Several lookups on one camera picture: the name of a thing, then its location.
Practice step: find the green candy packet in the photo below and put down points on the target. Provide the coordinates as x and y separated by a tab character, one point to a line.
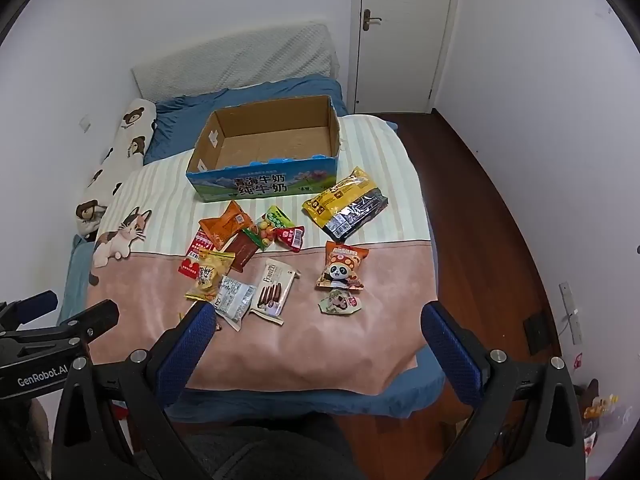
267	225

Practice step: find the silver white snack packet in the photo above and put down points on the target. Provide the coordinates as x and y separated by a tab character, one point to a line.
235	300

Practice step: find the white door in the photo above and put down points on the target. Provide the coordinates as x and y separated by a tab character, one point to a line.
405	35

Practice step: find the blue pillow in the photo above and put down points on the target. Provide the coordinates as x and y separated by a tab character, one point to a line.
175	120

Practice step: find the small red snack packet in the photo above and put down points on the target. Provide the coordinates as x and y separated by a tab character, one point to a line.
291	237

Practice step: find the white bear print pillow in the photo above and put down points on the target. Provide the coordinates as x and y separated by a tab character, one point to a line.
125	155

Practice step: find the yellow chips packet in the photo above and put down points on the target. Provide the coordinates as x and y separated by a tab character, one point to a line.
210	272

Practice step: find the white power strip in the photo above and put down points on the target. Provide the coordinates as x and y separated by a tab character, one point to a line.
571	312

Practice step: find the white quilted headboard cushion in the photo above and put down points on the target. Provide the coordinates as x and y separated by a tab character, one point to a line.
235	60

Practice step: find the black box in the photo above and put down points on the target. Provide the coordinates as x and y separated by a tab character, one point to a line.
535	335

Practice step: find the brown snack packet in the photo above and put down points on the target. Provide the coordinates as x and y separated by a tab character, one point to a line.
242	250

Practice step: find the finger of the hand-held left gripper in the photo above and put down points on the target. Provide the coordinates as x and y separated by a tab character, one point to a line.
95	315
42	301

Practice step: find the small yellow panda packet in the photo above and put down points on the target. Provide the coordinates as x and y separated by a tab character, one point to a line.
341	304

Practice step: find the long red snack packet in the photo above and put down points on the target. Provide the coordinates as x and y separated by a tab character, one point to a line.
192	255

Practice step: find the cardboard box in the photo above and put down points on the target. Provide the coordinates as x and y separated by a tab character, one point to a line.
270	145

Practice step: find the white wafer biscuit packet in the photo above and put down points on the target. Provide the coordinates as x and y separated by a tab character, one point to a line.
274	290

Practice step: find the orange panda snack packet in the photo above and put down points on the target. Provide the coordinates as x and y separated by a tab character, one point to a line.
342	265

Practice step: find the person's dark grey pants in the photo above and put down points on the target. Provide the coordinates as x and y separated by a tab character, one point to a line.
260	450

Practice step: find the large yellow and black packet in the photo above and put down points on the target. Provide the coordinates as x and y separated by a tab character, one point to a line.
340	205

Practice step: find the clear plastic bag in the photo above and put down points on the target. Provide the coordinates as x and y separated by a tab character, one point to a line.
600	410

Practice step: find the white wall socket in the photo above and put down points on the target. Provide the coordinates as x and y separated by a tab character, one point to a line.
85	124

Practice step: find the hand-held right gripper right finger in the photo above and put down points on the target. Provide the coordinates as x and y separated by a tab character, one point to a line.
450	350

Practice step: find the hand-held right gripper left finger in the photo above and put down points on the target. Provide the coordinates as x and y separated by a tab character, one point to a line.
185	350

